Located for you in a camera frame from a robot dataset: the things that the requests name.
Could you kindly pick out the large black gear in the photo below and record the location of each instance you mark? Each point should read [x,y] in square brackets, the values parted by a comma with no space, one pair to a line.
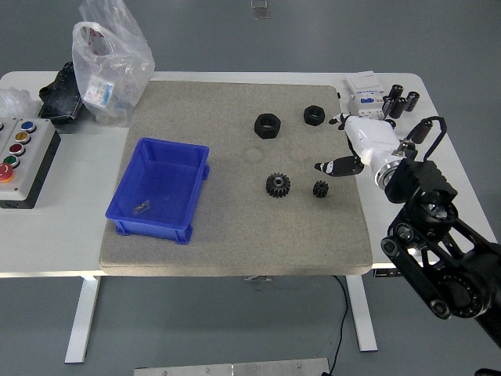
[278,185]

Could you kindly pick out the grey-brown felt mat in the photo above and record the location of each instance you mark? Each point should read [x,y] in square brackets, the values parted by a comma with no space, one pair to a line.
[242,235]

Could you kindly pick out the metal under-table bracket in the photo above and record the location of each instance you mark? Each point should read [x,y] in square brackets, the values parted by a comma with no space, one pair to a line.
[256,278]

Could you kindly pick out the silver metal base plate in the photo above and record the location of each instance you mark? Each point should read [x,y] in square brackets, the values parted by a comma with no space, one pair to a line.
[231,369]

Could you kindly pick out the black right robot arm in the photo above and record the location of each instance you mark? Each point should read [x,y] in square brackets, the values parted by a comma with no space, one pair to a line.
[422,176]

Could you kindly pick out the white blue packet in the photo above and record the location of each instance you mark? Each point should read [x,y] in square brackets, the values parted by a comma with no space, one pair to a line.
[98,92]

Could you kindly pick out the grey button control box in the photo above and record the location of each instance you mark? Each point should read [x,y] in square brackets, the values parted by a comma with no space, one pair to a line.
[35,176]

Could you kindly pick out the yellow push button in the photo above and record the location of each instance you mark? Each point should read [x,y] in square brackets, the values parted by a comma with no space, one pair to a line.
[22,137]

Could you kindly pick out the blue plastic box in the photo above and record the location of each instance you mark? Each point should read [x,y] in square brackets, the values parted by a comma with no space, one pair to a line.
[156,188]

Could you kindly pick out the blue push button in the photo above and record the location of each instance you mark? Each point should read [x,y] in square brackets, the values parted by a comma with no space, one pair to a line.
[28,126]

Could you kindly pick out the red emergency stop button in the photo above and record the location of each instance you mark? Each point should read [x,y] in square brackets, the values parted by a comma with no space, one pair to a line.
[5,172]

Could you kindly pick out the green push button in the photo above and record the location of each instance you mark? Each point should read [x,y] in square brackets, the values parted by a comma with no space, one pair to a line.
[11,160]

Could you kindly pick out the tiny clear plastic bag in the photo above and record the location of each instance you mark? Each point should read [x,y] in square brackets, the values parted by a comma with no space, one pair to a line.
[141,207]

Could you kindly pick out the black table control panel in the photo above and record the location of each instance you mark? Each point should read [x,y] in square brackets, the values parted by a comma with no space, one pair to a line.
[383,273]

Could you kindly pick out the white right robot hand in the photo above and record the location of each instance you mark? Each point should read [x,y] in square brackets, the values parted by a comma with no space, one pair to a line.
[372,137]

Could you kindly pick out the white circuit breaker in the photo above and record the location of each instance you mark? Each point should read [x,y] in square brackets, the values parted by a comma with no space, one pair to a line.
[364,94]

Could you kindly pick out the small red push button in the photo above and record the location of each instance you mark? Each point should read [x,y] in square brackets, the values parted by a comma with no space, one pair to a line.
[16,149]

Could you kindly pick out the small black gear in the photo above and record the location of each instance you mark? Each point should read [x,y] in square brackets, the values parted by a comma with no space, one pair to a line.
[320,189]

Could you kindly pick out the metal floor socket cover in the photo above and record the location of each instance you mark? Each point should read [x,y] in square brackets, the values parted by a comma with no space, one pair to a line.
[260,9]

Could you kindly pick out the white table leg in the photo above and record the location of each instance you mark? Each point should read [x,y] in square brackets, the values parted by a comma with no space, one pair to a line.
[362,313]
[82,317]

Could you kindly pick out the small black hex nut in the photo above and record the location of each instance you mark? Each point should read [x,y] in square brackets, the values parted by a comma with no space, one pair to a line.
[314,115]

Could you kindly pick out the large black hex nut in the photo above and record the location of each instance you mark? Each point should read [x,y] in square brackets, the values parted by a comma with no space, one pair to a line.
[267,125]

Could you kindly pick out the crumpled clear plastic wrap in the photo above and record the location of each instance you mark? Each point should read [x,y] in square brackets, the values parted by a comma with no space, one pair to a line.
[13,102]

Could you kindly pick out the black cylindrical capacitor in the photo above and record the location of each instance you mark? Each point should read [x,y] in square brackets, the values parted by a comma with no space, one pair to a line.
[424,131]
[396,91]
[412,100]
[398,108]
[387,105]
[390,123]

